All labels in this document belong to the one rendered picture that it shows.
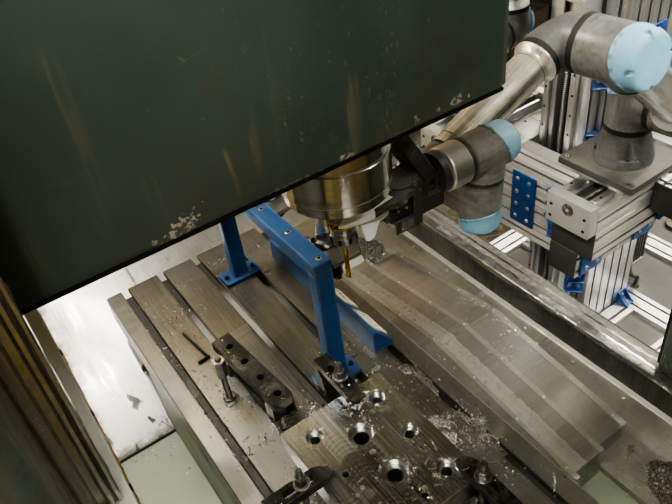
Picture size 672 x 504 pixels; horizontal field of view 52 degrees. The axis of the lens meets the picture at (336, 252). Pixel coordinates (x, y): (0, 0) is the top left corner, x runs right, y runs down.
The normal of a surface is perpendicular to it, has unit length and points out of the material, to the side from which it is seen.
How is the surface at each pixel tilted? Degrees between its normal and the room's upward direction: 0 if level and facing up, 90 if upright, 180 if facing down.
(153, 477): 0
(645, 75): 85
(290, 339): 0
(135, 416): 24
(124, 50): 90
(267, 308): 0
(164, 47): 90
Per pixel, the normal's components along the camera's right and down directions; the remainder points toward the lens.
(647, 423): -0.34, -0.61
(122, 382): 0.13, -0.52
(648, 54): 0.54, 0.41
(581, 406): -0.03, -0.70
